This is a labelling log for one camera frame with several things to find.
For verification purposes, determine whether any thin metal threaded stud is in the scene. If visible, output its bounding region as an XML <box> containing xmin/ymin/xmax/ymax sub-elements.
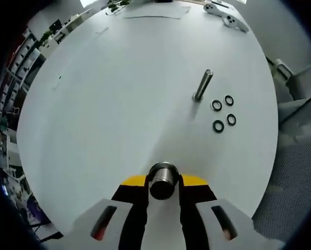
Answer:
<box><xmin>191</xmin><ymin>69</ymin><xmax>214</xmax><ymax>102</ymax></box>

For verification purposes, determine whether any shelving unit with white bins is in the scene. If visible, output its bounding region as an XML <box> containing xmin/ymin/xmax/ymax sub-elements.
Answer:
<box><xmin>0</xmin><ymin>28</ymin><xmax>46</xmax><ymax>115</ymax></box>

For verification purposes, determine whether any small green desk plant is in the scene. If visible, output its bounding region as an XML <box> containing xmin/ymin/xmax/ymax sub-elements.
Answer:
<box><xmin>39</xmin><ymin>28</ymin><xmax>54</xmax><ymax>44</ymax></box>

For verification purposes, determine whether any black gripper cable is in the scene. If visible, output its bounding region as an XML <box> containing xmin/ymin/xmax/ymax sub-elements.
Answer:
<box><xmin>280</xmin><ymin>91</ymin><xmax>311</xmax><ymax>123</ymax></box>

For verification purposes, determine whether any white mesh office chair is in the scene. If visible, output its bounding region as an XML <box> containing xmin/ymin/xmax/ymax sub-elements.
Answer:
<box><xmin>252</xmin><ymin>57</ymin><xmax>311</xmax><ymax>242</ymax></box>

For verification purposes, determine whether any white paper sheet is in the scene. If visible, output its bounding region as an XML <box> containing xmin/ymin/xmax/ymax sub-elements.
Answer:
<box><xmin>123</xmin><ymin>5</ymin><xmax>192</xmax><ymax>20</ymax></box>

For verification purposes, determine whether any small black desk monitor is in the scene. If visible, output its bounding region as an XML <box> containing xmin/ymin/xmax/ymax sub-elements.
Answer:
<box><xmin>49</xmin><ymin>19</ymin><xmax>64</xmax><ymax>32</ymax></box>

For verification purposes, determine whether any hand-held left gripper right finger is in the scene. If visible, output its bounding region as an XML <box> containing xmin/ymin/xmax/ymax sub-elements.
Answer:
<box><xmin>180</xmin><ymin>173</ymin><xmax>262</xmax><ymax>250</ymax></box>

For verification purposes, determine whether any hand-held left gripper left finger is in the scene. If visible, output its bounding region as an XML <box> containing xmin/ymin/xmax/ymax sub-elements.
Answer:
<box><xmin>66</xmin><ymin>174</ymin><xmax>148</xmax><ymax>250</ymax></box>

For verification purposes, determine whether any thick metal threaded stud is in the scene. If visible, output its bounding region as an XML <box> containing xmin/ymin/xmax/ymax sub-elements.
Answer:
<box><xmin>147</xmin><ymin>161</ymin><xmax>179</xmax><ymax>201</ymax></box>

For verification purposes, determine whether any long white office desk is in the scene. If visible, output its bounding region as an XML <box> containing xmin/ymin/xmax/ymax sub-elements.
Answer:
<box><xmin>48</xmin><ymin>7</ymin><xmax>93</xmax><ymax>45</ymax></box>

